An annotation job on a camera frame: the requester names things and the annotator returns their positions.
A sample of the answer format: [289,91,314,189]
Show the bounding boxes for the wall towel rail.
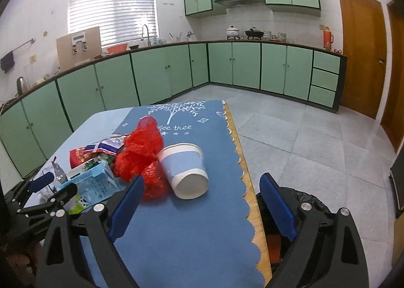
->
[12,38,36,52]

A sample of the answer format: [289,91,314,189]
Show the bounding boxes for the chrome sink faucet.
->
[141,24,151,47]

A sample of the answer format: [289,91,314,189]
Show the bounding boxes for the black wok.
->
[245,27,264,40]

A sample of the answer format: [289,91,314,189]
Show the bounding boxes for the red thermos flask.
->
[323,26,334,51]

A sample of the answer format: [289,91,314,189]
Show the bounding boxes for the green white milk carton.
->
[66,153,114,181]

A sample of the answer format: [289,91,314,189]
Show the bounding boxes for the white cooking pot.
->
[226,25,240,40]

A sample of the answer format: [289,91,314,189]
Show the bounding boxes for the blue whole milk carton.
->
[56,160,122,214]

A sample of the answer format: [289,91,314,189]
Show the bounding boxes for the red snack packet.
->
[69,147,96,169]

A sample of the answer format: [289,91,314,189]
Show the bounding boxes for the steel kettle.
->
[16,77,29,97]

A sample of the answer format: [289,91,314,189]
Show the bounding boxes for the orange wooden door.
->
[340,0,387,119]
[381,2,403,153]

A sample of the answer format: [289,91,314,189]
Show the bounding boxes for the dark hanging towel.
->
[1,51,15,73]

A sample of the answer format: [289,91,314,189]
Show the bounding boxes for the brown cardboard box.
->
[56,27,102,71]

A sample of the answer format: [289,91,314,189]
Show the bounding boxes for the black lined trash bin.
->
[256,187,331,273]

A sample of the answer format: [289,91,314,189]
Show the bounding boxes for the red plastic basin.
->
[106,42,128,54]

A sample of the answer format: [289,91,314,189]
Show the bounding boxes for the blue coffee tree table mat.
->
[84,100,265,287]

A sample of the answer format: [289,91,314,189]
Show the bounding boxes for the red blue white wrapper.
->
[83,134,127,156]

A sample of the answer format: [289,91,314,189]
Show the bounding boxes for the clear plastic wrapper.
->
[38,157,67,204]

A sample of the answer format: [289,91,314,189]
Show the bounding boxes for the blue white paper cup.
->
[158,143,209,200]

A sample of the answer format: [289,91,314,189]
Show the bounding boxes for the green lower kitchen cabinets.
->
[1,40,347,178]

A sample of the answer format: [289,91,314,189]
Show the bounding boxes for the window with white blinds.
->
[67,0,159,46]

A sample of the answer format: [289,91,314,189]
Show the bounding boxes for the red plastic bag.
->
[112,116,168,201]

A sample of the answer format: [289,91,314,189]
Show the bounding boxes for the range hood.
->
[216,0,265,8]

